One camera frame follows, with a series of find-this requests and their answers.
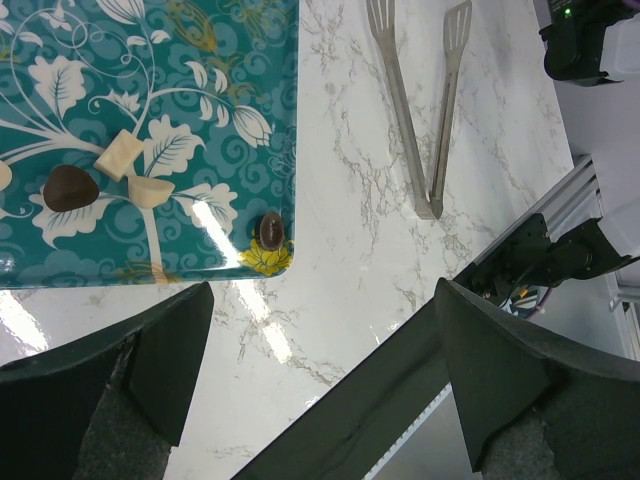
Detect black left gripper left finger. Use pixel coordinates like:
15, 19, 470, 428
1, 282, 214, 479

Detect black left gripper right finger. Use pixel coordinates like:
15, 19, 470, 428
434, 279, 639, 479

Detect metal tongs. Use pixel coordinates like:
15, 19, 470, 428
365, 1, 473, 220

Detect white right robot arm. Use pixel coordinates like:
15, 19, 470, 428
539, 0, 639, 87

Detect white chocolate block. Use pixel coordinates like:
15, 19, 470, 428
127, 176, 175, 209

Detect dark round chocolate piece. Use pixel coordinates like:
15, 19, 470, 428
259, 211, 285, 251

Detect white chocolate piece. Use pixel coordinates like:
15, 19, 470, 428
94, 130, 144, 182

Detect teal floral tray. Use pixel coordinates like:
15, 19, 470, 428
1, 1, 299, 289

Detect white cable duct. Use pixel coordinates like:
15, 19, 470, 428
363, 383, 452, 480

